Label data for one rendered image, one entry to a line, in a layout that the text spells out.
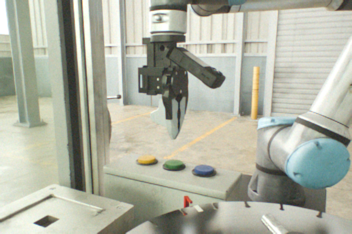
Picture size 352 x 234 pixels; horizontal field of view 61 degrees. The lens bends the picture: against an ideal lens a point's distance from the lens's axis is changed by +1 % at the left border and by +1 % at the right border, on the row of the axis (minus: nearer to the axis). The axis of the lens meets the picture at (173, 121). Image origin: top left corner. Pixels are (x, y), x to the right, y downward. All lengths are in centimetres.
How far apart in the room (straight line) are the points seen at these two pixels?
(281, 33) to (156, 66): 561
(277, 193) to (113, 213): 48
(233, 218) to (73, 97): 37
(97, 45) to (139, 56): 680
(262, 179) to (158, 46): 45
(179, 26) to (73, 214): 38
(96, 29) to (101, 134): 23
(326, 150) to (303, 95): 548
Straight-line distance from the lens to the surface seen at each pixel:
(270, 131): 79
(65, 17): 58
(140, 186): 62
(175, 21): 58
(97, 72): 67
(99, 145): 69
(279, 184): 83
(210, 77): 56
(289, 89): 615
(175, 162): 64
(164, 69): 58
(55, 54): 58
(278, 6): 80
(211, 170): 61
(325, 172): 69
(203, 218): 35
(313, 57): 610
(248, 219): 36
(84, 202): 51
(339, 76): 71
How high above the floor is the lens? 113
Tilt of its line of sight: 12 degrees down
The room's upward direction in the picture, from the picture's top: straight up
